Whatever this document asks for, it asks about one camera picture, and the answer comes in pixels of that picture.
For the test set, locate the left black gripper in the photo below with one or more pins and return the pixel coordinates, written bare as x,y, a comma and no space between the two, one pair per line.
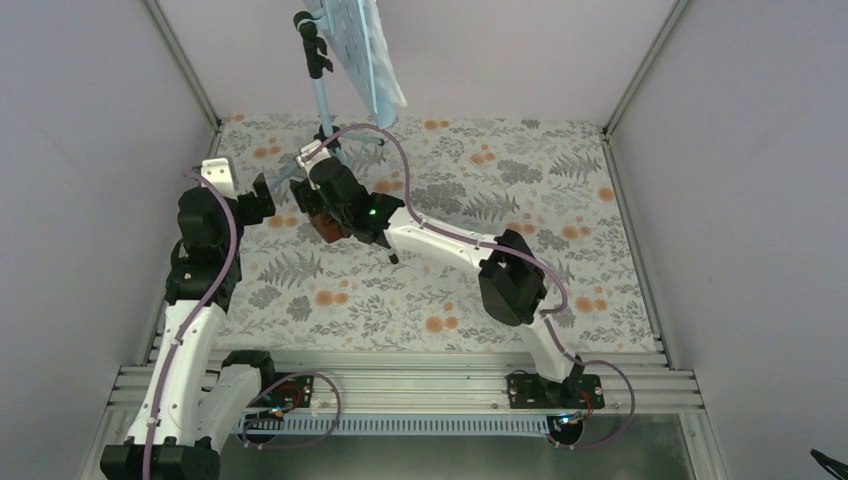
254,214

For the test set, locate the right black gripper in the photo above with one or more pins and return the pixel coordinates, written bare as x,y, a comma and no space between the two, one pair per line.
305,198

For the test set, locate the brown wooden metronome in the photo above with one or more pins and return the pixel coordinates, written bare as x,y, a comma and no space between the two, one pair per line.
329,228

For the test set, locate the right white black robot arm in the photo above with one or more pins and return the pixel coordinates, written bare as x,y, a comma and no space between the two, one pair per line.
511,280

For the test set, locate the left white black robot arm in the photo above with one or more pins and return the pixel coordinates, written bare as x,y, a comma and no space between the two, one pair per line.
180,429

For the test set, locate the light blue music stand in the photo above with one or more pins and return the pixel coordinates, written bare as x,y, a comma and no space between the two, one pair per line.
347,34

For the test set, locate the floral patterned table mat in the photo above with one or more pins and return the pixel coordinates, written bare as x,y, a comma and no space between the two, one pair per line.
463,186

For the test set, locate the black object bottom right corner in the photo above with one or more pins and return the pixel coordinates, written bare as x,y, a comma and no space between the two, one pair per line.
834,467

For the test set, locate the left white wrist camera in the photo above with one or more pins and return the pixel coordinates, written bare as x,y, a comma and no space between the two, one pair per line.
219,172

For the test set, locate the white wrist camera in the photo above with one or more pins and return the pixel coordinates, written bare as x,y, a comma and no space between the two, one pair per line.
310,155
219,172

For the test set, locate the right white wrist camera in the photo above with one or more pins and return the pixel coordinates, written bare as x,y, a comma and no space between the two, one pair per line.
310,155

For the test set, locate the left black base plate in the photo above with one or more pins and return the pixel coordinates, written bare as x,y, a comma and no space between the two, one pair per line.
294,394

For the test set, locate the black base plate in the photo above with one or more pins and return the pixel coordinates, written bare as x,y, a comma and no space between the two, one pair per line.
294,394
529,391

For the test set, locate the light blue cable duct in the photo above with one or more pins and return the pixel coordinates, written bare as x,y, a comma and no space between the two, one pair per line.
305,424

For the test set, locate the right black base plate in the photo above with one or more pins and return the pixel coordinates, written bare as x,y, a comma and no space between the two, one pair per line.
529,391

